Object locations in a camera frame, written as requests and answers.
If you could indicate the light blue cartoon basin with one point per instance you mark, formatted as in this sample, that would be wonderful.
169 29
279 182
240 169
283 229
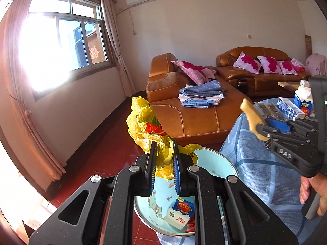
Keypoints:
217 163

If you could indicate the folded blue plaid cloths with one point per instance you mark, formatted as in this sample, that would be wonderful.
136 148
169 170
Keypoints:
217 96

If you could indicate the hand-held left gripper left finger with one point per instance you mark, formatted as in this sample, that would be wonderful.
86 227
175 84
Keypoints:
150 168

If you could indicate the dark blue white carton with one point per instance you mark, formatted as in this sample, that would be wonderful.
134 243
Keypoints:
290 108

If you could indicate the air conditioner pipe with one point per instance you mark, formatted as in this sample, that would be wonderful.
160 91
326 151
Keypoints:
132 20

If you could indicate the pink floral cloth cover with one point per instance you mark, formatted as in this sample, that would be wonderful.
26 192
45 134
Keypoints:
316 65

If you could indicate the beige sponge piece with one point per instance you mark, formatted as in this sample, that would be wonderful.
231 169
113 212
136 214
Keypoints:
251 117

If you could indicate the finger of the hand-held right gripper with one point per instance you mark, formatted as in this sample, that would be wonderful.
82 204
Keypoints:
286 153
278 125

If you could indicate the red paper window decoration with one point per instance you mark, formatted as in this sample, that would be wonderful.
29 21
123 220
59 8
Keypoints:
94 52

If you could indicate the wooden coffee table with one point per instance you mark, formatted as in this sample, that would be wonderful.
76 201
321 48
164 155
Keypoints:
288 86

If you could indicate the long pink curtain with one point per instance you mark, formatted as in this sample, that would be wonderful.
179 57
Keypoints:
23 102
115 43

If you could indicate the rolled brown mat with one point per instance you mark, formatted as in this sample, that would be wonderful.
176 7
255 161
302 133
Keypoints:
308 47

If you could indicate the blue gable top milk carton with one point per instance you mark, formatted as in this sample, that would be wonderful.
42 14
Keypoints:
304 99

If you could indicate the yellow plastic bag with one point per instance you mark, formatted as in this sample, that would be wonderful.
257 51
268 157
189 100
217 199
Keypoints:
143 122

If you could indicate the pink floral pillow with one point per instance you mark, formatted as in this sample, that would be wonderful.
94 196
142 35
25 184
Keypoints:
191 70
287 67
246 62
268 65

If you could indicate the blue plaid tablecloth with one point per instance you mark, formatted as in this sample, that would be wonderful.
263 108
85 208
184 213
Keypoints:
260 173

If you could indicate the transparent snack packet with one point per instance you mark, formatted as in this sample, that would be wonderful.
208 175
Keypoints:
264 109

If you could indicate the folded blue plaid cloth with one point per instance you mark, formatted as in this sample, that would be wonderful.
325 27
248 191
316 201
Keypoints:
204 88
199 104

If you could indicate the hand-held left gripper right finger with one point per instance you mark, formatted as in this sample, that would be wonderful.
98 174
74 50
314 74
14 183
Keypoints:
176 173

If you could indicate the person's right hand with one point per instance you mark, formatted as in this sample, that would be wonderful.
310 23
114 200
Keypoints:
304 190

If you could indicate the orange leather chaise sofa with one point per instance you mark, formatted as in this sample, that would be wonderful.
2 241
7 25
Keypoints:
194 120

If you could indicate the crushed blue white carton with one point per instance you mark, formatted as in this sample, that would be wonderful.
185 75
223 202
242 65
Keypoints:
178 213

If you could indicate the sliding glass window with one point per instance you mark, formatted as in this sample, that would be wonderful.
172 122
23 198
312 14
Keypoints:
76 35

